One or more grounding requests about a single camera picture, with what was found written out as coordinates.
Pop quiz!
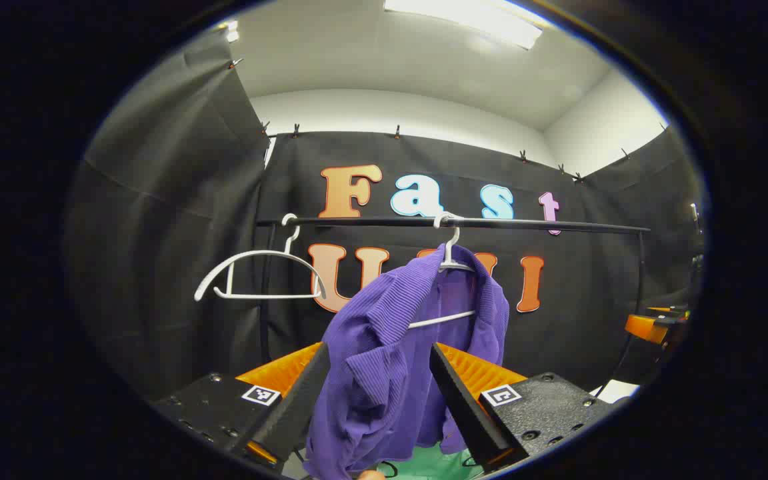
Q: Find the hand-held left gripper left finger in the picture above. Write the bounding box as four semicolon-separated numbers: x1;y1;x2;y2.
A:
151;341;332;469

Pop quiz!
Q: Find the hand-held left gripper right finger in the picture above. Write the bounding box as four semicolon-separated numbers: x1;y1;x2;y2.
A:
429;342;615;473

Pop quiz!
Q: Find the green laundry hamper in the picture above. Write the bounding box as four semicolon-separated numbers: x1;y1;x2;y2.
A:
376;441;486;480

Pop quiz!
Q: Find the purple ribbed shirt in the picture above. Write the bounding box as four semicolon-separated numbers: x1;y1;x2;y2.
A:
303;243;511;480

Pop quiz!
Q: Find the white clothes hanger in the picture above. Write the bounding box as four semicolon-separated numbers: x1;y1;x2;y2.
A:
407;211;479;330
194;213;328;302

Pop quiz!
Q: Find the black clothes rack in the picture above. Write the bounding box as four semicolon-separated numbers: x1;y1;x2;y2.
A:
255;215;651;401

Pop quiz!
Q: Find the white box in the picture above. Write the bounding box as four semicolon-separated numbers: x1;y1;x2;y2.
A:
589;379;640;405

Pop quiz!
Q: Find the black backdrop cloth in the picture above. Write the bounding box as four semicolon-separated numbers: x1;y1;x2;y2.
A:
64;27;708;401

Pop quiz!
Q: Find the long ceiling light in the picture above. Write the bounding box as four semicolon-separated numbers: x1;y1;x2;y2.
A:
384;0;545;51

